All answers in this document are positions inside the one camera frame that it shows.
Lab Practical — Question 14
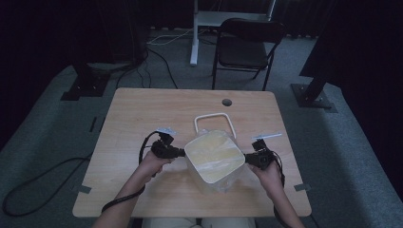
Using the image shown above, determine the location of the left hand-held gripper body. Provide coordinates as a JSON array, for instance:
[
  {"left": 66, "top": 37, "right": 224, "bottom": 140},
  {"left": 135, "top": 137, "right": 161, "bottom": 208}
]
[{"left": 151, "top": 126, "right": 179, "bottom": 160}]

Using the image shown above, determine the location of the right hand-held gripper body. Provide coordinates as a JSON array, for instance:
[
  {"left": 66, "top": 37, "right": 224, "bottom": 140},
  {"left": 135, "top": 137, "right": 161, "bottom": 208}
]
[{"left": 251, "top": 132, "right": 283, "bottom": 171}]

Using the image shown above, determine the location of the cream plastic trash bin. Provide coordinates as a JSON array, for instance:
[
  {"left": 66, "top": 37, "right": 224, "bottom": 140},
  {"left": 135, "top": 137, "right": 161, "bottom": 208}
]
[{"left": 183, "top": 129, "right": 246, "bottom": 195}]

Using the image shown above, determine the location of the white bin rim ring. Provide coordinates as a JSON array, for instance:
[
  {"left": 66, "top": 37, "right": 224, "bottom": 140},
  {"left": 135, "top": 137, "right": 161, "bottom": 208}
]
[{"left": 193, "top": 112, "right": 237, "bottom": 141}]

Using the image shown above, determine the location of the person's left hand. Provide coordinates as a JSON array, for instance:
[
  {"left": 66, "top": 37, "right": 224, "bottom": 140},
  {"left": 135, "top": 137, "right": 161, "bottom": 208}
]
[{"left": 138, "top": 151, "right": 175, "bottom": 185}]

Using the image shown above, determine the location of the person's right hand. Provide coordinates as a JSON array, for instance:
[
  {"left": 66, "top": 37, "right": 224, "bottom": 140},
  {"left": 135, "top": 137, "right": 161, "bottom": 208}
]
[{"left": 248, "top": 160, "right": 285, "bottom": 201}]

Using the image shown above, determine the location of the black folding chair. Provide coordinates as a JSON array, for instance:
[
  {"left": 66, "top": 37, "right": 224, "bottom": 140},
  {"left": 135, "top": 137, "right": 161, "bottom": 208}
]
[{"left": 211, "top": 17, "right": 286, "bottom": 92}]

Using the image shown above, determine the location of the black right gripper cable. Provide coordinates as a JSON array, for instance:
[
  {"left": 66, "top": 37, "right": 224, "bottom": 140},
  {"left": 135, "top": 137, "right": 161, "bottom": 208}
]
[{"left": 271, "top": 150, "right": 293, "bottom": 228}]

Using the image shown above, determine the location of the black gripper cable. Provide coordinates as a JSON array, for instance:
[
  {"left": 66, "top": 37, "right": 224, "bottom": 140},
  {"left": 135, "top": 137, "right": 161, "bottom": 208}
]
[
  {"left": 101, "top": 130, "right": 160, "bottom": 214},
  {"left": 271, "top": 150, "right": 293, "bottom": 228}
]

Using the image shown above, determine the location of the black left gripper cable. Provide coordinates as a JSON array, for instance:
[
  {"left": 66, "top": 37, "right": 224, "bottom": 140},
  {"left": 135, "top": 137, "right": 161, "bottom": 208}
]
[{"left": 101, "top": 130, "right": 160, "bottom": 214}]

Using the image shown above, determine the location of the black stand with base plate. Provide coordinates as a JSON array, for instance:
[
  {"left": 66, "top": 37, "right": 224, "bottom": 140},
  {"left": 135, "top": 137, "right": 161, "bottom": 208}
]
[
  {"left": 60, "top": 61, "right": 112, "bottom": 102},
  {"left": 290, "top": 74, "right": 338, "bottom": 113}
]

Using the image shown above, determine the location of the thin black floor cable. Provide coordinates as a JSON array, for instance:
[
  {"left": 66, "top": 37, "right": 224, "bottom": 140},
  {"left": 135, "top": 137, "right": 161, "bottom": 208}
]
[{"left": 115, "top": 47, "right": 179, "bottom": 90}]

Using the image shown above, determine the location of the white desk frame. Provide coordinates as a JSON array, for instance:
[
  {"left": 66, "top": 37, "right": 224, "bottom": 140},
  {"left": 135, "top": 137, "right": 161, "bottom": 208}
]
[{"left": 189, "top": 0, "right": 277, "bottom": 67}]

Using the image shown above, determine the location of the white floor cable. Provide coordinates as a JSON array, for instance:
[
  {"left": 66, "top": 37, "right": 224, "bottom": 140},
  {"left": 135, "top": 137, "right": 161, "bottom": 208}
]
[{"left": 146, "top": 28, "right": 195, "bottom": 46}]

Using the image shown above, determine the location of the long black floor cable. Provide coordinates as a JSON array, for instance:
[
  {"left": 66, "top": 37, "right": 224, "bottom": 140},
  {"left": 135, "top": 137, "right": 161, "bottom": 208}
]
[{"left": 2, "top": 157, "right": 93, "bottom": 219}]

